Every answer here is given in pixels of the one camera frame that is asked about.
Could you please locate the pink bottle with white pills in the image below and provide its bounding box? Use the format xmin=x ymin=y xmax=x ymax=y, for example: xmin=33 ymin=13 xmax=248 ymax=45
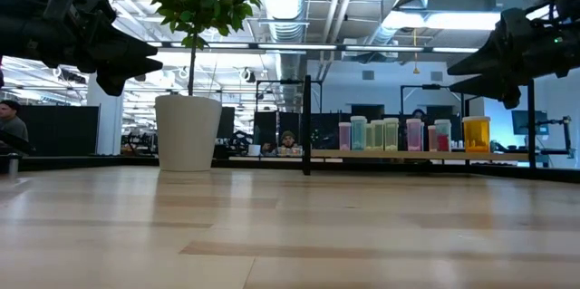
xmin=338 ymin=121 xmax=353 ymax=151
xmin=406 ymin=118 xmax=425 ymax=152

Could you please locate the yellow hanging cord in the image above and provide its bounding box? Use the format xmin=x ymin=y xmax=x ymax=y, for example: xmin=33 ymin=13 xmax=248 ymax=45
xmin=411 ymin=28 xmax=421 ymax=76

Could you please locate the black computer monitor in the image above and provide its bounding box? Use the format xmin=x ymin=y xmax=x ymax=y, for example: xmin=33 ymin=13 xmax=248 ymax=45
xmin=511 ymin=110 xmax=550 ymax=136

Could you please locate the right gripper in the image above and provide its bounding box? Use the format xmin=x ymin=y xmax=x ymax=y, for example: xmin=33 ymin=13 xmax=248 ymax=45
xmin=447 ymin=6 xmax=580 ymax=110

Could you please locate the white-capped pill bottle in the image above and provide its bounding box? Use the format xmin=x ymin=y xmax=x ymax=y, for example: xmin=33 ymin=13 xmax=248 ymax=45
xmin=350 ymin=115 xmax=368 ymax=151

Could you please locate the large yellow-green pill bottle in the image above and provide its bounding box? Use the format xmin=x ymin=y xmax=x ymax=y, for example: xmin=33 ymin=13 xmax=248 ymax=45
xmin=383 ymin=117 xmax=401 ymax=151

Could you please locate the black metal gantry frame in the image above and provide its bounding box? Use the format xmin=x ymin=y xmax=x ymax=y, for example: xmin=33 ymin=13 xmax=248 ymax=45
xmin=400 ymin=83 xmax=466 ymax=120

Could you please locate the black partition panel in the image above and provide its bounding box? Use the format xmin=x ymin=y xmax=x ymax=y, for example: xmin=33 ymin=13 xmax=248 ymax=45
xmin=21 ymin=104 xmax=101 ymax=157

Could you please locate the large orange pill bottle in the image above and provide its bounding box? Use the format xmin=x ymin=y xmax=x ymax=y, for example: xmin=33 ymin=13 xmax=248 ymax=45
xmin=462 ymin=115 xmax=492 ymax=153

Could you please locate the white building column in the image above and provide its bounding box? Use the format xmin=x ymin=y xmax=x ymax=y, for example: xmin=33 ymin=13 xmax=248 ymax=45
xmin=87 ymin=73 xmax=125 ymax=157

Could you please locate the person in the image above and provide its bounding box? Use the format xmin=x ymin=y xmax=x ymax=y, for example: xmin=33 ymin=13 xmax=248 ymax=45
xmin=271 ymin=130 xmax=304 ymax=158
xmin=0 ymin=99 xmax=30 ymax=143

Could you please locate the wooden shelf with black frame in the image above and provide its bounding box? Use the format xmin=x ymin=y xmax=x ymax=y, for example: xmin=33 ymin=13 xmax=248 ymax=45
xmin=302 ymin=74 xmax=539 ymax=176

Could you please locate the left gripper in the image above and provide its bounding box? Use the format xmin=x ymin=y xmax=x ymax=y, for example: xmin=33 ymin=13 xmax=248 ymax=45
xmin=43 ymin=0 xmax=163 ymax=97

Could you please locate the blue bottle with red pills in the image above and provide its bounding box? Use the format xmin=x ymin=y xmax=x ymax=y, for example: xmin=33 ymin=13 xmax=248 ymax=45
xmin=434 ymin=119 xmax=453 ymax=152

